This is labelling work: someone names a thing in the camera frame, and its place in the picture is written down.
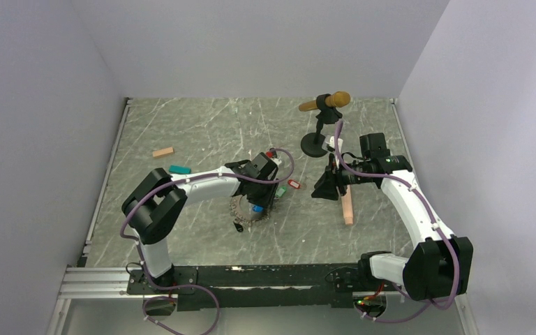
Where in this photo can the red key tag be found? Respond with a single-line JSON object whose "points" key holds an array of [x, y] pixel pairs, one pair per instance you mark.
{"points": [[295, 184]]}

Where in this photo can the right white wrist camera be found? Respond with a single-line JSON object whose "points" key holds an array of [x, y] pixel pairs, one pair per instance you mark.
{"points": [[329, 143]]}

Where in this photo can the teal block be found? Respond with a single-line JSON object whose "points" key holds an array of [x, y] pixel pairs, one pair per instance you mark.
{"points": [[178, 169]]}

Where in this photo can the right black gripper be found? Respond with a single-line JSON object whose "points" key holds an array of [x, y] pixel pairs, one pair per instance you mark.
{"points": [[326, 188]]}

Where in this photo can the pink wooden cylinder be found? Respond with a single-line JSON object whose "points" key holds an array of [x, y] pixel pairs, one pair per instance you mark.
{"points": [[347, 206]]}

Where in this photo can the blue key tag with key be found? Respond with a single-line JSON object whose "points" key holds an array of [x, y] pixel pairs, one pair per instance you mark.
{"points": [[257, 209]]}

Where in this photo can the green key tag with key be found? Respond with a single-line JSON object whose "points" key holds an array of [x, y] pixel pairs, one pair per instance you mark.
{"points": [[280, 192]]}

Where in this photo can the black base frame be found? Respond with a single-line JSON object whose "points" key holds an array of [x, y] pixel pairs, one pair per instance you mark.
{"points": [[245, 286]]}

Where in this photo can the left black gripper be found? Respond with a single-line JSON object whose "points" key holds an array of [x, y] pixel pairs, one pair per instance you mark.
{"points": [[267, 201]]}

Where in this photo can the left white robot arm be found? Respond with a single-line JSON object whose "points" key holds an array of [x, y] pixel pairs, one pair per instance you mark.
{"points": [[153, 208]]}

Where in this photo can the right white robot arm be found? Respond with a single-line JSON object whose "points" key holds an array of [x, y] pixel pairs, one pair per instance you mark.
{"points": [[439, 266]]}

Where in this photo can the tan wooden block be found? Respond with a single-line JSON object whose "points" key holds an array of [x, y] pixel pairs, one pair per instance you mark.
{"points": [[160, 153]]}

